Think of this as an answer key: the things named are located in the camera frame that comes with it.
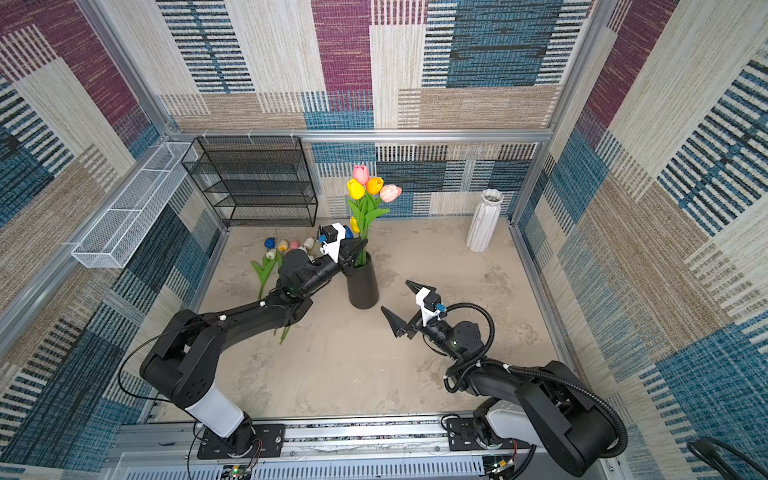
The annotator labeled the light pink tulip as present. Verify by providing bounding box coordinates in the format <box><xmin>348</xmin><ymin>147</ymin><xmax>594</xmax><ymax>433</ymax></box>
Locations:
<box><xmin>372</xmin><ymin>184</ymin><xmax>402</xmax><ymax>223</ymax></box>

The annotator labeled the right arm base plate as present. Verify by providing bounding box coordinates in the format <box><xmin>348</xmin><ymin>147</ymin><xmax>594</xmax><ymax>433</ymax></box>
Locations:
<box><xmin>440</xmin><ymin>414</ymin><xmax>530</xmax><ymax>451</ymax></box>

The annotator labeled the black tapered vase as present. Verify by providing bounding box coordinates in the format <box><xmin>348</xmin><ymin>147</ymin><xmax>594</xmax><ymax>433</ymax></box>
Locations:
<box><xmin>346</xmin><ymin>253</ymin><xmax>379</xmax><ymax>310</ymax></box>

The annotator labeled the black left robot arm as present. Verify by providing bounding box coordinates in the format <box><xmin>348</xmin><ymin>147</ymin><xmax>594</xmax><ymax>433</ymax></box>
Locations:
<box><xmin>140</xmin><ymin>238</ymin><xmax>367</xmax><ymax>458</ymax></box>

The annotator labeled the black cable at corner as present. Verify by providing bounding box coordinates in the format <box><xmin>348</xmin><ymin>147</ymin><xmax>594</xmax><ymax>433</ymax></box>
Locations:
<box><xmin>686</xmin><ymin>436</ymin><xmax>768</xmax><ymax>480</ymax></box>

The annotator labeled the yellow tulip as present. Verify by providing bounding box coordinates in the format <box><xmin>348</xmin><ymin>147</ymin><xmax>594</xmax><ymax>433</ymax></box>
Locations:
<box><xmin>347</xmin><ymin>179</ymin><xmax>365</xmax><ymax>228</ymax></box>
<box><xmin>349</xmin><ymin>216</ymin><xmax>360</xmax><ymax>235</ymax></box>

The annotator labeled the aluminium front rail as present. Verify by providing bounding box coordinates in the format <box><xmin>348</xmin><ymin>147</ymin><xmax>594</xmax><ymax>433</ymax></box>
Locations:
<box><xmin>107</xmin><ymin>410</ymin><xmax>613</xmax><ymax>463</ymax></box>

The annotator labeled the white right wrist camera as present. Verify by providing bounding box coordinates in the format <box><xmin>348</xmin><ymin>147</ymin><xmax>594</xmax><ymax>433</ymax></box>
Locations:
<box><xmin>415</xmin><ymin>287</ymin><xmax>447</xmax><ymax>327</ymax></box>

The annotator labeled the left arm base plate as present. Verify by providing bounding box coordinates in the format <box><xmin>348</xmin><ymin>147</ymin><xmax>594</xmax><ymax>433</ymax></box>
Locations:
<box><xmin>196</xmin><ymin>423</ymin><xmax>286</xmax><ymax>460</ymax></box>

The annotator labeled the white mesh wall basket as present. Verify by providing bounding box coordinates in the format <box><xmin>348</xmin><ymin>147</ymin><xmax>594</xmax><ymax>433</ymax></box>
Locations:
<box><xmin>71</xmin><ymin>142</ymin><xmax>190</xmax><ymax>269</ymax></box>

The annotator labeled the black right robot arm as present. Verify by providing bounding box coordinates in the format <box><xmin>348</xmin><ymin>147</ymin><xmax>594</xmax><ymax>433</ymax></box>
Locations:
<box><xmin>381</xmin><ymin>281</ymin><xmax>629</xmax><ymax>477</ymax></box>

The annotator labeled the orange tulip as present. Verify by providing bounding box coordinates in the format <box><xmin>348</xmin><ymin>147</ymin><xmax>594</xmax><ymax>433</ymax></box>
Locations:
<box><xmin>360</xmin><ymin>177</ymin><xmax>384</xmax><ymax>239</ymax></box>

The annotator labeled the white ribbed vase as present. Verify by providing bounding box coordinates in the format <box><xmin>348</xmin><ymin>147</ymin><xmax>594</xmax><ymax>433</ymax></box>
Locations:
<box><xmin>466</xmin><ymin>189</ymin><xmax>504</xmax><ymax>253</ymax></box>

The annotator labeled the black wire shelf rack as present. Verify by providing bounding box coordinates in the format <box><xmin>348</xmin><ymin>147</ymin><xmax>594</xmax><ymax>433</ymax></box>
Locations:
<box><xmin>181</xmin><ymin>136</ymin><xmax>318</xmax><ymax>227</ymax></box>

